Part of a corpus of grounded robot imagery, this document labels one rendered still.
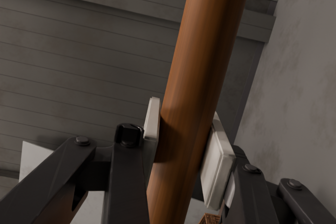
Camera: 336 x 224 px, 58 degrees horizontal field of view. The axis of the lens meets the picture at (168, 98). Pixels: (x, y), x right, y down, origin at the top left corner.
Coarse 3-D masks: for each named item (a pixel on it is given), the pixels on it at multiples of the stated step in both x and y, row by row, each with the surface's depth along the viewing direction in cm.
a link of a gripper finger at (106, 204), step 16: (128, 128) 13; (128, 144) 13; (112, 160) 11; (128, 160) 12; (112, 176) 10; (128, 176) 11; (112, 192) 10; (128, 192) 10; (144, 192) 10; (112, 208) 9; (128, 208) 9; (144, 208) 9
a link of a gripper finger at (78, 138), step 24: (72, 144) 12; (96, 144) 13; (48, 168) 10; (72, 168) 10; (24, 192) 9; (48, 192) 9; (72, 192) 11; (0, 216) 8; (24, 216) 8; (48, 216) 9; (72, 216) 11
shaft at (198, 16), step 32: (192, 0) 15; (224, 0) 14; (192, 32) 15; (224, 32) 15; (192, 64) 15; (224, 64) 16; (192, 96) 16; (160, 128) 17; (192, 128) 16; (160, 160) 17; (192, 160) 17; (160, 192) 17
